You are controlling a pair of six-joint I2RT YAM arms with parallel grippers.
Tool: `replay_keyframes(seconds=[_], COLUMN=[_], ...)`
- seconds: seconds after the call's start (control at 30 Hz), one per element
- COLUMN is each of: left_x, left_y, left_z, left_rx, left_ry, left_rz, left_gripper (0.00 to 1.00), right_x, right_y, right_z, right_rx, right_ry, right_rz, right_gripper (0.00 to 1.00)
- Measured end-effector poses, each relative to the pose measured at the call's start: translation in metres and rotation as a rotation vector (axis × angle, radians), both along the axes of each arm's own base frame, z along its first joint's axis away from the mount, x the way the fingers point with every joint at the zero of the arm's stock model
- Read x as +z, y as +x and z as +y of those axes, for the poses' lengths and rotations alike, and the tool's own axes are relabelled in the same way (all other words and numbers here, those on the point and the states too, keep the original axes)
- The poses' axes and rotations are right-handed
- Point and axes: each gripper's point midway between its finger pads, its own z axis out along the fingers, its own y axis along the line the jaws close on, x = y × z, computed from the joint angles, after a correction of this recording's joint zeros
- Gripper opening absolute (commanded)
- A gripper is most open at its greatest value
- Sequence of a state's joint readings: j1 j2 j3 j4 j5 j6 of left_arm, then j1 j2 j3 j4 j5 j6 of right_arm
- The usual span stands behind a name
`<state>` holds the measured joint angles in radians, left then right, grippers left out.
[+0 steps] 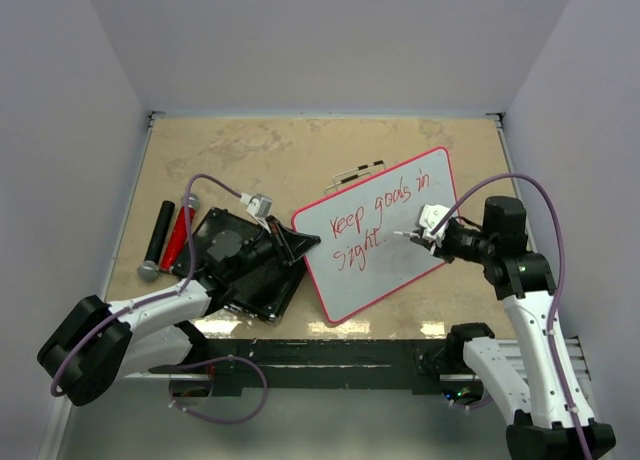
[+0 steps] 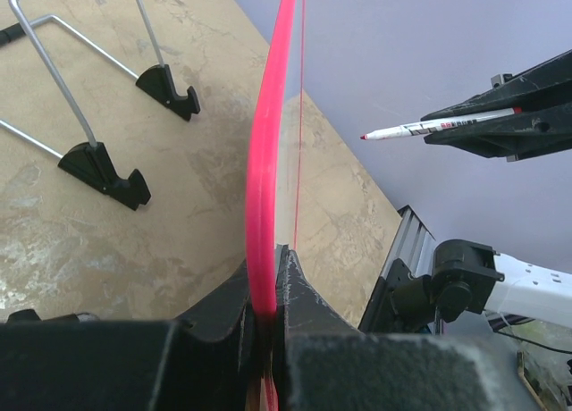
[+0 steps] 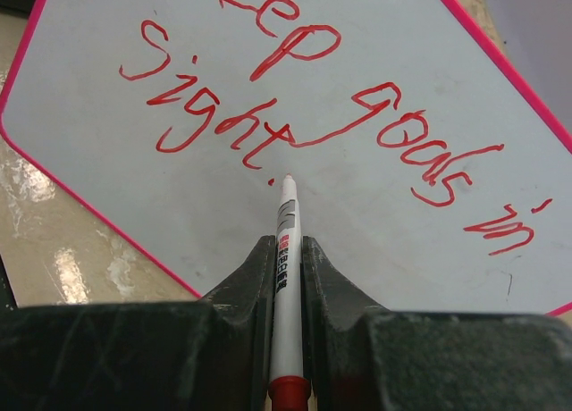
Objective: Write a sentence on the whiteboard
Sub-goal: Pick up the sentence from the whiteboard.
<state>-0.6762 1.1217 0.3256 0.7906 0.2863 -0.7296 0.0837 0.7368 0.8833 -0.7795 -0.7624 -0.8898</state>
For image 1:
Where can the red microphone silver head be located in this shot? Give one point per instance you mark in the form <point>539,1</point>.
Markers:
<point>148,271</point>

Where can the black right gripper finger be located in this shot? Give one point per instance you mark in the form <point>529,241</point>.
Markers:
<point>422,234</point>
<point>440,251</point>

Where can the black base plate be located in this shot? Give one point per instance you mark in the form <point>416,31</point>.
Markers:
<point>422,367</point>

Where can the wire whiteboard stand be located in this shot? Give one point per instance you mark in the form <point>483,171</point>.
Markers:
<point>347,177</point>

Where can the pink framed whiteboard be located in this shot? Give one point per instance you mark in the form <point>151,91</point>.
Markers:
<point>359,260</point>

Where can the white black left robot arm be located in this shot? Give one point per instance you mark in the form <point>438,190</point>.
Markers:
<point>98,342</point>

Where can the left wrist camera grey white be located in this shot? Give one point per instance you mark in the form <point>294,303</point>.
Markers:
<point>257,207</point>

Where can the red and white marker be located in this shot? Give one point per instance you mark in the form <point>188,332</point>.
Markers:
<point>407,234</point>

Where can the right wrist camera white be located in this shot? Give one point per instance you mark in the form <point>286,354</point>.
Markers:
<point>433,218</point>

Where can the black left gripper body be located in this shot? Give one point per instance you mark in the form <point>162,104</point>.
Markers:
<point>266,246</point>

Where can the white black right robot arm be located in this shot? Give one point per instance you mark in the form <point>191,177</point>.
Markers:
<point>544,407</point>

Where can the black microphone tube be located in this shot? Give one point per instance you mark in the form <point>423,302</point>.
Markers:
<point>159,232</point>

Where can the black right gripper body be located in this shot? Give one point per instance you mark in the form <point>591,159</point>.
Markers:
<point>460,241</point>

